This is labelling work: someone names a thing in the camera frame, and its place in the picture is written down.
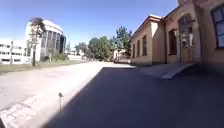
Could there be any group of green trees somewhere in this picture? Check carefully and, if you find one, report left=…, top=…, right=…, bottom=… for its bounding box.
left=73, top=25, right=133, bottom=62

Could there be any grey asphalt road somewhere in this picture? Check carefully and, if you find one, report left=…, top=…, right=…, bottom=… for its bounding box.
left=0, top=61, right=224, bottom=128

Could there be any pale concrete ramp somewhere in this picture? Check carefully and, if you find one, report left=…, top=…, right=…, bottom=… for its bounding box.
left=136, top=62, right=196, bottom=80

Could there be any white round glass building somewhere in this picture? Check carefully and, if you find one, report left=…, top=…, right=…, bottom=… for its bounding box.
left=24, top=19, right=67, bottom=63

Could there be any yellow brick building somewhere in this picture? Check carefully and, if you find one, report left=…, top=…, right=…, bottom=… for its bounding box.
left=129, top=0, right=224, bottom=75

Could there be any tall thin tree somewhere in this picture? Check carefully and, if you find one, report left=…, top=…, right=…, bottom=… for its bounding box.
left=27, top=17, right=47, bottom=67

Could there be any grass strip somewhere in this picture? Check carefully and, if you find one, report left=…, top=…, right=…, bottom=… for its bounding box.
left=0, top=59, right=83, bottom=75

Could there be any pole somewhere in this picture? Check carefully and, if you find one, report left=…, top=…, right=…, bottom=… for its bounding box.
left=9, top=40, right=14, bottom=66

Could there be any low white building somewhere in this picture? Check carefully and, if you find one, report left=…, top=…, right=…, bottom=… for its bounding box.
left=0, top=41, right=32, bottom=65

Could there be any pale stone kerb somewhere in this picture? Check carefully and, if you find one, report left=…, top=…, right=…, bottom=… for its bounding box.
left=0, top=96, right=51, bottom=128

